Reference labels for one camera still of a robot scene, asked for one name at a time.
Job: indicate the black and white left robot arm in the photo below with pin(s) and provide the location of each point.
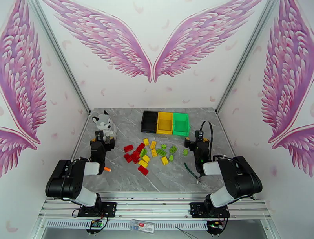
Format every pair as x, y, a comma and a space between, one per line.
63, 179

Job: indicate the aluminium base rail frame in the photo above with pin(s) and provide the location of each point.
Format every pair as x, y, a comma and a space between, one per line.
152, 204

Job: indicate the yellow lego brick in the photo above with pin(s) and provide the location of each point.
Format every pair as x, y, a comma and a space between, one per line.
146, 158
146, 141
143, 163
153, 145
154, 153
164, 160

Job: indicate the yellow plastic bin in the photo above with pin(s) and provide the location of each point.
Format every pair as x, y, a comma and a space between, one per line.
164, 122

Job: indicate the grey white husky plush toy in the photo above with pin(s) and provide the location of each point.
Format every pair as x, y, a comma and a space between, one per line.
104, 122

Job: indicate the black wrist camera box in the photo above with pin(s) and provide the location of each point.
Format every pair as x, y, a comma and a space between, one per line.
199, 135
99, 135

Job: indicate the green lego brick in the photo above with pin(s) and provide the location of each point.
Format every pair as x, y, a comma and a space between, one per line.
143, 152
171, 158
163, 146
185, 152
173, 149
161, 152

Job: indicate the clear label card holder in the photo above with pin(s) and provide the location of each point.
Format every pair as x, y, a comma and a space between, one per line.
142, 226

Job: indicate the thin metal tweezers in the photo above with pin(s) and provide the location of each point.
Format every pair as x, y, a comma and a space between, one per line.
186, 233

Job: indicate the small green circuit board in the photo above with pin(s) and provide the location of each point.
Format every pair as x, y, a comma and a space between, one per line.
96, 223
214, 224

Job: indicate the black plastic bin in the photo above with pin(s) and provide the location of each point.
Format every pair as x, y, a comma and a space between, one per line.
149, 121

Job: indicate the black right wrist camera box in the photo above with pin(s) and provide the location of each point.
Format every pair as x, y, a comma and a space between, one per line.
199, 135

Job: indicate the green plastic bin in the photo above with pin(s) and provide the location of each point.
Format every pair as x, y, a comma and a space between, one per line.
181, 124

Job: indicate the red lego brick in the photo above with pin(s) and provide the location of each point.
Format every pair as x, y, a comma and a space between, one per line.
128, 148
136, 154
140, 147
126, 156
143, 170
135, 161
129, 160

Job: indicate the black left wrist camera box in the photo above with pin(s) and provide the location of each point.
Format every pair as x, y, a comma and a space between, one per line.
99, 135

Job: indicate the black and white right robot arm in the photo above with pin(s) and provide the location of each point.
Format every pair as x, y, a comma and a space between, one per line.
240, 181

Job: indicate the aluminium frame post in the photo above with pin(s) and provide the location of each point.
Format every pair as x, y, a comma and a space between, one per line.
245, 59
61, 59

